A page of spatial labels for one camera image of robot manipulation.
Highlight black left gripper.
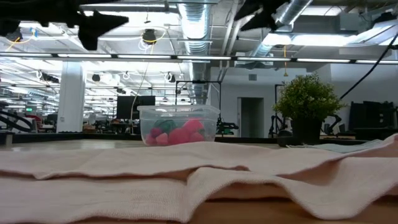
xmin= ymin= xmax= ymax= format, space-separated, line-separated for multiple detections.
xmin=18 ymin=0 xmax=130 ymax=50

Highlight clear plastic tupperware container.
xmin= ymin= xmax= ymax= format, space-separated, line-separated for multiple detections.
xmin=136 ymin=104 xmax=221 ymax=147

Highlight pink lumpy toy fruit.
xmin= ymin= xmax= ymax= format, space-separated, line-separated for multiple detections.
xmin=182 ymin=118 xmax=205 ymax=134

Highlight pink red toy ball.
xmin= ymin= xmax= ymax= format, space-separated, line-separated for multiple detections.
xmin=167 ymin=127 xmax=191 ymax=146

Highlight long overhead light bar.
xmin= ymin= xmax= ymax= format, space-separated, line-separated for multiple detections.
xmin=0 ymin=52 xmax=398 ymax=65

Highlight white square pillar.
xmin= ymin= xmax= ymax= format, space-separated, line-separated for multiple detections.
xmin=56 ymin=60 xmax=86 ymax=133

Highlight green potted plant black pot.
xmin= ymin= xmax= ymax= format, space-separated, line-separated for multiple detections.
xmin=272 ymin=73 xmax=346 ymax=146

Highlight black computer monitor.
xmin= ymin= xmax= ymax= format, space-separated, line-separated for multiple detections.
xmin=116 ymin=95 xmax=156 ymax=121

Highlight dark grey doorway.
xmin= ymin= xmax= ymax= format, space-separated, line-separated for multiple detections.
xmin=237 ymin=97 xmax=265 ymax=138

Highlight black green background device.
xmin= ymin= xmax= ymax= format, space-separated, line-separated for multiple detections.
xmin=216 ymin=117 xmax=240 ymax=136

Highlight small dark round object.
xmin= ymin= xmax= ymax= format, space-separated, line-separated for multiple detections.
xmin=276 ymin=136 xmax=294 ymax=148

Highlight black equipment cabinets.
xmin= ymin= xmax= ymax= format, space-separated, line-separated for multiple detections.
xmin=349 ymin=100 xmax=398 ymax=141

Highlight grey blue microfiber cloth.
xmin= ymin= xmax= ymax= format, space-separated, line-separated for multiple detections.
xmin=287 ymin=139 xmax=386 ymax=154

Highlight pale pink knit cloth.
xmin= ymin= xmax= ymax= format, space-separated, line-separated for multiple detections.
xmin=0 ymin=133 xmax=398 ymax=224

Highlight silver slanted ventilation duct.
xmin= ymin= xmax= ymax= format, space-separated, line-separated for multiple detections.
xmin=248 ymin=0 xmax=313 ymax=58

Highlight black ceiling camera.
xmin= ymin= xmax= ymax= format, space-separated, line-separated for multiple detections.
xmin=142 ymin=28 xmax=157 ymax=45
xmin=6 ymin=30 xmax=24 ymax=43

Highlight silver corrugated ventilation duct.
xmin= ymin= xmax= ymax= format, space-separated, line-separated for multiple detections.
xmin=177 ymin=0 xmax=213 ymax=105

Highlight yellow hanging cable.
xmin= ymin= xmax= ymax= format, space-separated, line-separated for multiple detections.
xmin=129 ymin=26 xmax=169 ymax=131

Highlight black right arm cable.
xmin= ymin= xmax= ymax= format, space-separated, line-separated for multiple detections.
xmin=340 ymin=33 xmax=398 ymax=100

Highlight grey metal post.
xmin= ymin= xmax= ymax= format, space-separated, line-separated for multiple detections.
xmin=0 ymin=130 xmax=15 ymax=146

